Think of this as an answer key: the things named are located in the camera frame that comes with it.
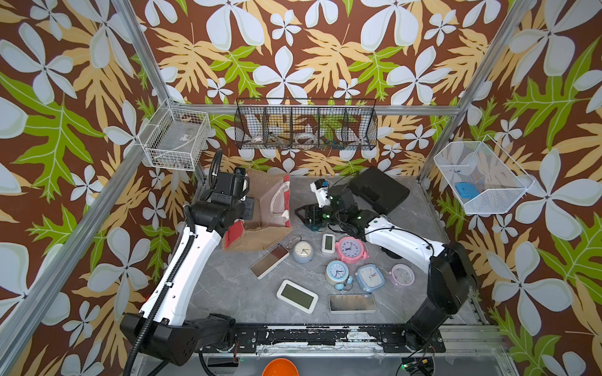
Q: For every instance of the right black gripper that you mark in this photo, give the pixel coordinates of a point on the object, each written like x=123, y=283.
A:
x=310, y=210

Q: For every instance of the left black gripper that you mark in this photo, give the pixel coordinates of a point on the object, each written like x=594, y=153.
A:
x=248, y=207

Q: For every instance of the red burlap canvas bag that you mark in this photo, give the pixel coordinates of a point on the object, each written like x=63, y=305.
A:
x=270, y=222

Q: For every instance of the light blue round alarm clock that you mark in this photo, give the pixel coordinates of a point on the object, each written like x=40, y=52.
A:
x=338, y=275

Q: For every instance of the white digital clock green screen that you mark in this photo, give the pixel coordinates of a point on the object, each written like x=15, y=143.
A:
x=297, y=296

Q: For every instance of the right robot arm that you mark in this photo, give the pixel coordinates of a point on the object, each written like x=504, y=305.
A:
x=450, y=276

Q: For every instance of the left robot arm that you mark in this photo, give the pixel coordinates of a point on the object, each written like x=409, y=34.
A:
x=161, y=329

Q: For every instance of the dark green alarm clock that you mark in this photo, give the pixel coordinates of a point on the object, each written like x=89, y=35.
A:
x=316, y=227

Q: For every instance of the small white digital clock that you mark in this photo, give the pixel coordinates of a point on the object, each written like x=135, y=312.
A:
x=328, y=244

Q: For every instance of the pink twin-bell alarm clock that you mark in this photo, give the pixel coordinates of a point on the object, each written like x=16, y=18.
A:
x=351, y=250

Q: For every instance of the blue square alarm clock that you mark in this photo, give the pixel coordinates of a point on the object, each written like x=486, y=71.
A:
x=370, y=278

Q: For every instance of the light pink round clock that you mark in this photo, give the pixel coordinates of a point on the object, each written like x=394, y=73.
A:
x=402, y=276

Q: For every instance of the black plastic tool case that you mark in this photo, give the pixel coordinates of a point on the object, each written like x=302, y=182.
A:
x=380, y=190

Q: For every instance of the blue object in basket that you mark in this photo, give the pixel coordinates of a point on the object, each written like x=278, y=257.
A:
x=467, y=191

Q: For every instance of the orange bowl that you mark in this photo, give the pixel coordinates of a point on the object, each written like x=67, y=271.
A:
x=280, y=367

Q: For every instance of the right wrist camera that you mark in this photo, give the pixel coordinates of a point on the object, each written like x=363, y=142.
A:
x=320, y=188

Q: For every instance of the white wire basket left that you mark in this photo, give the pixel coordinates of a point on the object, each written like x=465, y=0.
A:
x=175, y=137

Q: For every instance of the white wire basket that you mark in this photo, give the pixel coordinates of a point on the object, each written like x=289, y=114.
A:
x=498, y=176
x=175, y=137

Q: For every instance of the black wire basket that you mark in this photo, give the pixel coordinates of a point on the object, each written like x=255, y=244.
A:
x=305, y=124

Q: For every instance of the black mounting rail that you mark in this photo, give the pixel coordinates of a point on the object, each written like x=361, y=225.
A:
x=252, y=338

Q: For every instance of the white wire basket right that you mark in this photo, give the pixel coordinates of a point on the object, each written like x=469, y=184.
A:
x=498, y=176

